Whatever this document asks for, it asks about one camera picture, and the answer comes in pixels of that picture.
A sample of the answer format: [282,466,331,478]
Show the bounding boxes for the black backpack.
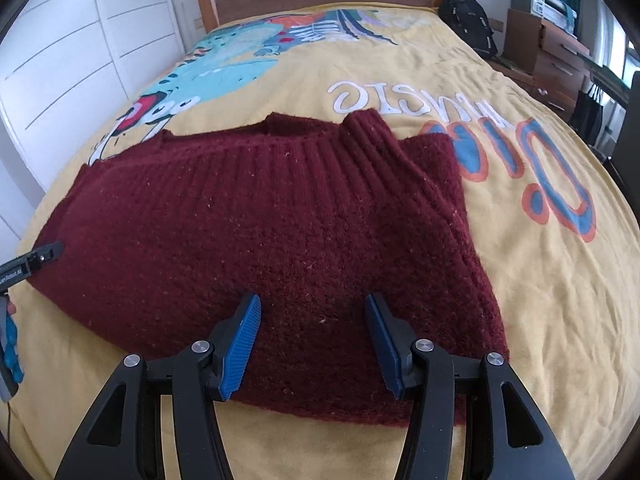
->
[437,0,499,58]

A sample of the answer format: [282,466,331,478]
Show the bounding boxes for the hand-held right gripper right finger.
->
[364,293,576,480]

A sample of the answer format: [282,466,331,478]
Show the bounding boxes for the maroon knitted sweater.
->
[27,111,511,428]

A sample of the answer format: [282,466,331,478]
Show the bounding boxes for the wooden drawer cabinet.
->
[502,8,591,111]

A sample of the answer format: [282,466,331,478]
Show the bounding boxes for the black bag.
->
[570,85,606,133]

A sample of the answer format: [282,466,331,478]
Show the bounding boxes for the white wardrobe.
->
[0,0,201,241]

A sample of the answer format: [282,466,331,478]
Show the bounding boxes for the yellow printed blanket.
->
[10,5,640,480]

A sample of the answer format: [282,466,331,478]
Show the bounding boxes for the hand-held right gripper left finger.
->
[54,292,263,480]

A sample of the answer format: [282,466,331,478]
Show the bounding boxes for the black chair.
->
[602,70,640,211]

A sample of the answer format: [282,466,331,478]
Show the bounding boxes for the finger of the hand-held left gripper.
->
[24,241,65,275]

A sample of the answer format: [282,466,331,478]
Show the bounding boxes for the grey printer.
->
[509,0,581,31]

